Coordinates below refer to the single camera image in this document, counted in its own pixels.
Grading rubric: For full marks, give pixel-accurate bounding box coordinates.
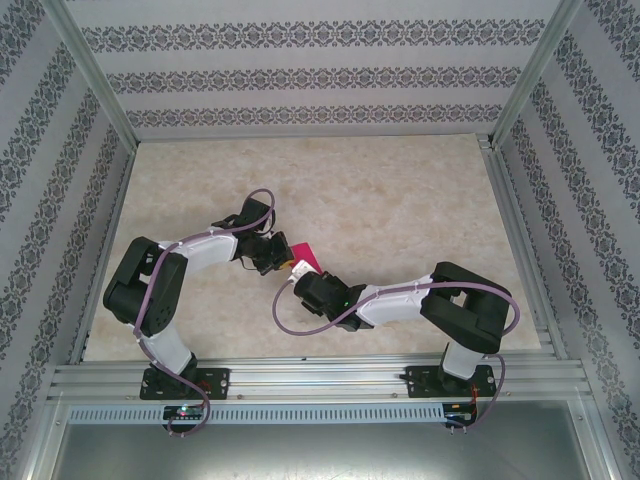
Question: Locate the right aluminium side rail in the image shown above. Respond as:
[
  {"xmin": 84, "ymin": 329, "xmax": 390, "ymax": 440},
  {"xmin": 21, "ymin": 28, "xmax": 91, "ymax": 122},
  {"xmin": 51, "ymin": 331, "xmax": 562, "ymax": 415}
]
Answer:
[{"xmin": 477, "ymin": 132, "xmax": 569, "ymax": 361}]

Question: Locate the aluminium side rail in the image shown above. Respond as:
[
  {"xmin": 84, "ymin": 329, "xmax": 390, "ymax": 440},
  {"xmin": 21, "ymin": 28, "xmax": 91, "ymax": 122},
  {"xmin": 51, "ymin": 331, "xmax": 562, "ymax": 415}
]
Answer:
[
  {"xmin": 477, "ymin": 132, "xmax": 569, "ymax": 361},
  {"xmin": 67, "ymin": 142, "xmax": 139, "ymax": 366}
]

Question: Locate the aluminium mounting rail beam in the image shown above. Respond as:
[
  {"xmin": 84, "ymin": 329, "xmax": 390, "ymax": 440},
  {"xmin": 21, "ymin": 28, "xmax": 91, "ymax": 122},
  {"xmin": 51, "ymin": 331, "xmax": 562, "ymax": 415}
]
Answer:
[{"xmin": 47, "ymin": 352, "xmax": 591, "ymax": 401}]

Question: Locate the grey metal sheet tray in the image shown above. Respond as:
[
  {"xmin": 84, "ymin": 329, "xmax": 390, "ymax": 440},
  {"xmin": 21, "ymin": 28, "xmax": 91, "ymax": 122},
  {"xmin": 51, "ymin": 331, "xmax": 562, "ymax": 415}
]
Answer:
[{"xmin": 29, "ymin": 399, "xmax": 616, "ymax": 480}]

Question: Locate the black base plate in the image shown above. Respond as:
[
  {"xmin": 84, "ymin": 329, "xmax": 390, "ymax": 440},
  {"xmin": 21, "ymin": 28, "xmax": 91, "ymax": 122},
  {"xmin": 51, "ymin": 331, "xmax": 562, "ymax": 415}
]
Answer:
[
  {"xmin": 139, "ymin": 367, "xmax": 231, "ymax": 401},
  {"xmin": 405, "ymin": 363, "xmax": 499, "ymax": 400}
]

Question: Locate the aluminium frame post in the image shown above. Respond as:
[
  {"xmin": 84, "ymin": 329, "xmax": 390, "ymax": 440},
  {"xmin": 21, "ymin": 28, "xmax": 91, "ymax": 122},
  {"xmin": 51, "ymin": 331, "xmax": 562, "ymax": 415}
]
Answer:
[
  {"xmin": 39, "ymin": 0, "xmax": 141, "ymax": 146},
  {"xmin": 489, "ymin": 0, "xmax": 586, "ymax": 149}
]

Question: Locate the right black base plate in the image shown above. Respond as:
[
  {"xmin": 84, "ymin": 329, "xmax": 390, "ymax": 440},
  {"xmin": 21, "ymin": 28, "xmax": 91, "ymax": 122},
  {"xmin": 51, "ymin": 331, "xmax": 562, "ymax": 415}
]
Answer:
[{"xmin": 405, "ymin": 363, "xmax": 499, "ymax": 400}]

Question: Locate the slotted grey cable duct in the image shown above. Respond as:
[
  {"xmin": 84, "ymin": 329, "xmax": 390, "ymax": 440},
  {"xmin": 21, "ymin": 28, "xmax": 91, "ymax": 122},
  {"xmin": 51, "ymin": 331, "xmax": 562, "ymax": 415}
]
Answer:
[{"xmin": 67, "ymin": 402, "xmax": 446, "ymax": 425}]

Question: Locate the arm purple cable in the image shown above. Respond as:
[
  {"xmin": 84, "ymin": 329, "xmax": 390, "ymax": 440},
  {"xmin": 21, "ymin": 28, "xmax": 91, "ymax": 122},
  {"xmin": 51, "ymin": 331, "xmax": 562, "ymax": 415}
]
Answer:
[
  {"xmin": 133, "ymin": 188, "xmax": 278, "ymax": 439},
  {"xmin": 273, "ymin": 279, "xmax": 519, "ymax": 436}
]

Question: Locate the left small circuit board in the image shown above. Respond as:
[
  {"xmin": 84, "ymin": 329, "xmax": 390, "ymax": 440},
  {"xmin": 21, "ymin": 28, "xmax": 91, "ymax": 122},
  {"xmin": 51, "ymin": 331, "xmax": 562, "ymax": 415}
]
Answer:
[{"xmin": 163, "ymin": 405, "xmax": 206, "ymax": 420}]

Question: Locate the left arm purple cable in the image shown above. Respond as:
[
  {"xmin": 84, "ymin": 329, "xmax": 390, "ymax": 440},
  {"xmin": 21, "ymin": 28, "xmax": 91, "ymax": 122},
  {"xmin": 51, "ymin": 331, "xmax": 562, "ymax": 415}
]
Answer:
[{"xmin": 133, "ymin": 188, "xmax": 278, "ymax": 439}]

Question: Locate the small circuit board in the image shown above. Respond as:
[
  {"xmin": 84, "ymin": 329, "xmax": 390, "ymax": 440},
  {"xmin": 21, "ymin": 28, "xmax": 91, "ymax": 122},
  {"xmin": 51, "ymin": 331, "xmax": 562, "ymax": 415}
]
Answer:
[
  {"xmin": 444, "ymin": 402, "xmax": 479, "ymax": 424},
  {"xmin": 163, "ymin": 405, "xmax": 206, "ymax": 420}
]

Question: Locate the pink square paper sheet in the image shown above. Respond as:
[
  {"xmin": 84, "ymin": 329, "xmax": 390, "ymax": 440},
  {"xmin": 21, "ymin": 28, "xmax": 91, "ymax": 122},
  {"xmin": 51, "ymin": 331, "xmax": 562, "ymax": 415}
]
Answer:
[{"xmin": 291, "ymin": 242, "xmax": 321, "ymax": 274}]

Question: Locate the right small circuit board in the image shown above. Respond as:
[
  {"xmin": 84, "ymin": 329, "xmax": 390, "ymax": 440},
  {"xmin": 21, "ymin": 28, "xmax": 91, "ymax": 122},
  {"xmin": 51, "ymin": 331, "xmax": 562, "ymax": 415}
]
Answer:
[{"xmin": 444, "ymin": 402, "xmax": 479, "ymax": 424}]

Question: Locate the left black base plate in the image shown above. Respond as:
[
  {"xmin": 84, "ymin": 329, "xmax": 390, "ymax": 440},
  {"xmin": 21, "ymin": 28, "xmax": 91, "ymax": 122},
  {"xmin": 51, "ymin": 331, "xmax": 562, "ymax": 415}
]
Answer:
[{"xmin": 139, "ymin": 367, "xmax": 231, "ymax": 401}]

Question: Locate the right aluminium frame post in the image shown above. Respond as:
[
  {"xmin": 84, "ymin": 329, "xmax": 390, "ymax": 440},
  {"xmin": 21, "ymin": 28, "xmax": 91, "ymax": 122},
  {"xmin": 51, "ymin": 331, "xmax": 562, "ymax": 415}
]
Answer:
[{"xmin": 489, "ymin": 0, "xmax": 586, "ymax": 149}]

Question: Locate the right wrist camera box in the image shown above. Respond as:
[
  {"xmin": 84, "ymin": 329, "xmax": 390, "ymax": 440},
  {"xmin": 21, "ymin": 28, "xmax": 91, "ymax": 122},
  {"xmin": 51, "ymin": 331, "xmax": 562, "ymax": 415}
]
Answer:
[{"xmin": 288, "ymin": 258, "xmax": 317, "ymax": 285}]

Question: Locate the left aluminium frame post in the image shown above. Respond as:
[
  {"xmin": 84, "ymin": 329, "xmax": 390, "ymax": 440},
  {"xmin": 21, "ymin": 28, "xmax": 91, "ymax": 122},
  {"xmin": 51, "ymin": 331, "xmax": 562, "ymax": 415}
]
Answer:
[{"xmin": 39, "ymin": 0, "xmax": 141, "ymax": 146}]

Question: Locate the left aluminium side rail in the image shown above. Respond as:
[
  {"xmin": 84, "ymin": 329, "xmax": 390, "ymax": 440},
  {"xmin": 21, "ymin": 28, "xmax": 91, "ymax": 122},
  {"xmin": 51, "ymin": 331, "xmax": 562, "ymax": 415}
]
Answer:
[{"xmin": 67, "ymin": 142, "xmax": 139, "ymax": 366}]

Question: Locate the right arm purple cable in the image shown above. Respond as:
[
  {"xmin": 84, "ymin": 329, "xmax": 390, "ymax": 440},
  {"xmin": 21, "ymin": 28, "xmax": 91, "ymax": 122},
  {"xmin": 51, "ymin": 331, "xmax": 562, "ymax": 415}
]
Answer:
[{"xmin": 273, "ymin": 279, "xmax": 519, "ymax": 436}]

